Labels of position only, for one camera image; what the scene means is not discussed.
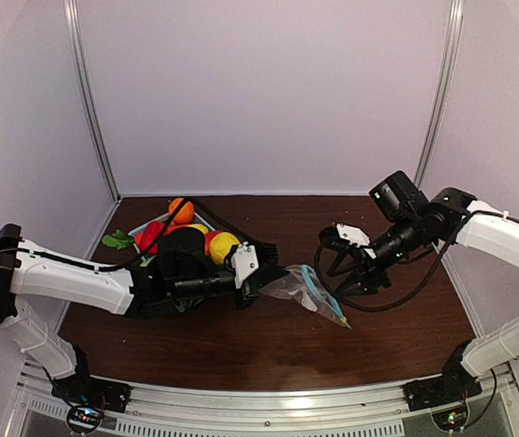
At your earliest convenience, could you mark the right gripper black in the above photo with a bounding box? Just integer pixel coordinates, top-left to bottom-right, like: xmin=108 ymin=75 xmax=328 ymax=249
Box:
xmin=328 ymin=213 xmax=424 ymax=299

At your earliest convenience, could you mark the clear zip top bag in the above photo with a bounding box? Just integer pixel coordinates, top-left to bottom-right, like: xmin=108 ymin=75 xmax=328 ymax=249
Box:
xmin=260 ymin=264 xmax=351 ymax=329

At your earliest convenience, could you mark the orange fruit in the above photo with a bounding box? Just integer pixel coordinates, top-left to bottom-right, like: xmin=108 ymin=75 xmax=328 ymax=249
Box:
xmin=168 ymin=198 xmax=195 ymax=225

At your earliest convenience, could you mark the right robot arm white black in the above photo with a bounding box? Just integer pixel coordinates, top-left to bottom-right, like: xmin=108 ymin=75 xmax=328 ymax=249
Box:
xmin=314 ymin=170 xmax=519 ymax=402

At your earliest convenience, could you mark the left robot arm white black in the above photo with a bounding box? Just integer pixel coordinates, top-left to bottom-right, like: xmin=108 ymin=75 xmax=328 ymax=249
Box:
xmin=0 ymin=224 xmax=288 ymax=404

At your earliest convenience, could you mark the yellow lemon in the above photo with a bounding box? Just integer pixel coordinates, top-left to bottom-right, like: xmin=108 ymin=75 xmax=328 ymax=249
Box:
xmin=209 ymin=231 xmax=240 ymax=265

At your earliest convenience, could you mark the yellow banana toy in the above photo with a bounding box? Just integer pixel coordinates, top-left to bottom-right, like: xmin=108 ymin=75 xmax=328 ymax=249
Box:
xmin=188 ymin=223 xmax=209 ymax=235

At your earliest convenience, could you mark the light blue plastic basket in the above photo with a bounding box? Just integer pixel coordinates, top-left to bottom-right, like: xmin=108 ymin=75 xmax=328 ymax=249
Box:
xmin=135 ymin=221 xmax=168 ymax=267

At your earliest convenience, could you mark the red bell pepper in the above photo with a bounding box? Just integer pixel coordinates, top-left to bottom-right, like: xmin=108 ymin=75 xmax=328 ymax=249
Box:
xmin=136 ymin=221 xmax=167 ymax=255

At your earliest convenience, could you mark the green leafy vegetable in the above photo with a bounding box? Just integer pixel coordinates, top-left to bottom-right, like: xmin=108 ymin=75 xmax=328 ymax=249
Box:
xmin=101 ymin=229 xmax=135 ymax=250

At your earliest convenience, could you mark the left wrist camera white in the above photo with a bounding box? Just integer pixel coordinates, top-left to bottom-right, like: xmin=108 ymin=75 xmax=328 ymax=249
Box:
xmin=229 ymin=242 xmax=260 ymax=289

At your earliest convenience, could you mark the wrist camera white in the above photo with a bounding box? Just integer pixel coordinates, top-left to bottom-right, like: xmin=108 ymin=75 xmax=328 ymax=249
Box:
xmin=229 ymin=242 xmax=260 ymax=289
xmin=336 ymin=223 xmax=370 ymax=249

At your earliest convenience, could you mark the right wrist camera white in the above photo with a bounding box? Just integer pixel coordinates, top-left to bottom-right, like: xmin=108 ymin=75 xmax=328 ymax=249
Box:
xmin=336 ymin=223 xmax=370 ymax=249

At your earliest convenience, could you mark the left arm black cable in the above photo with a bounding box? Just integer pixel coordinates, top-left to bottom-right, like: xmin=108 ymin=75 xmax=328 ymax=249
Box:
xmin=95 ymin=196 xmax=251 ymax=274

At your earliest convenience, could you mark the aluminium front rail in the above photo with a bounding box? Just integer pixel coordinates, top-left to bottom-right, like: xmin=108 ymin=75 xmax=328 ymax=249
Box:
xmin=1 ymin=361 xmax=519 ymax=436

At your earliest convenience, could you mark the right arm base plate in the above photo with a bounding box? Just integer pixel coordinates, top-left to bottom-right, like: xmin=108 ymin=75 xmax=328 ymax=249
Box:
xmin=403 ymin=374 xmax=483 ymax=412

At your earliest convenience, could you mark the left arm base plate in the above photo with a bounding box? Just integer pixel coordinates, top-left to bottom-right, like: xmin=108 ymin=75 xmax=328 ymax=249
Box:
xmin=49 ymin=375 xmax=131 ymax=412

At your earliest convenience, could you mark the right aluminium frame post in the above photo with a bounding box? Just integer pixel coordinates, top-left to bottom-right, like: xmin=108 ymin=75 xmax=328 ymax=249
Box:
xmin=414 ymin=0 xmax=464 ymax=188

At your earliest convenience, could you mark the aluminium frame post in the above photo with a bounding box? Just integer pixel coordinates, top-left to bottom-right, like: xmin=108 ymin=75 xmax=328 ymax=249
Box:
xmin=414 ymin=0 xmax=464 ymax=188
xmin=64 ymin=0 xmax=121 ymax=203

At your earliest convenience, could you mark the left aluminium frame post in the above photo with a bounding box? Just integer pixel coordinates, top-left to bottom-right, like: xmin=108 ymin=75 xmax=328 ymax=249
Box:
xmin=64 ymin=0 xmax=121 ymax=203

